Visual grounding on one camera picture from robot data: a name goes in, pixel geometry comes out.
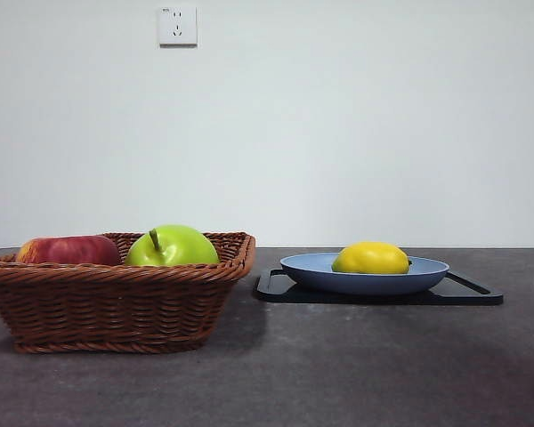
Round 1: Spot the yellow lemon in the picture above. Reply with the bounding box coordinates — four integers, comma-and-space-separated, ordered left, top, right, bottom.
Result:
331, 241, 410, 275

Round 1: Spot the blue round plate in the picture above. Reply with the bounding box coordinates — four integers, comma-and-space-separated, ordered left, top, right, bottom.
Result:
279, 252, 450, 296

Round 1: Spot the brown woven wicker basket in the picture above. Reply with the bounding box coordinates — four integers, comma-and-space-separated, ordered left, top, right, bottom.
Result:
0, 230, 257, 355

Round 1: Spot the green apple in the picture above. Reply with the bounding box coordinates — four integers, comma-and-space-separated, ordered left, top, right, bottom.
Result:
124, 223, 220, 267

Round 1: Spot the black flat rectangular tray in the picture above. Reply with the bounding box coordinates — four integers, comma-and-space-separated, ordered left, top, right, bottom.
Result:
253, 267, 504, 307

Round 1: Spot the red apple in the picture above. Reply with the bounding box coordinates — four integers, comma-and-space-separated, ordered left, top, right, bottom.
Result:
15, 234, 122, 267

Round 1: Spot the white wall socket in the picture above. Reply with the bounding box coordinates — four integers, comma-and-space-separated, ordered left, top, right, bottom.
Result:
158, 4, 198, 48

